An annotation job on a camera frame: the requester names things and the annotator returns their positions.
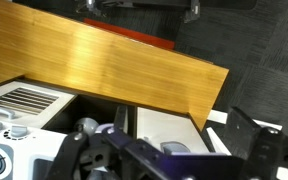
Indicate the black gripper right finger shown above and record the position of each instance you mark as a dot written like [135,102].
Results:
[270,153]

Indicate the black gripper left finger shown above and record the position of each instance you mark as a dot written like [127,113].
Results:
[74,153]

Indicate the grey fridge door with dispenser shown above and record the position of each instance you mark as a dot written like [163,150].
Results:
[157,126]

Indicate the grey toy kettle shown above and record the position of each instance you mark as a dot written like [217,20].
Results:
[85,126]

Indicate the toy kitchen unit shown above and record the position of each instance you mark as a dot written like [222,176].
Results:
[27,150]

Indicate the white oven door with vents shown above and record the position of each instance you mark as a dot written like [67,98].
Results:
[27,100]

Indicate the wooden table with white legs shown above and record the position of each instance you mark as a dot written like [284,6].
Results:
[100,63]

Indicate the orange floor mat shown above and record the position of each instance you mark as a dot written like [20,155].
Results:
[134,33]

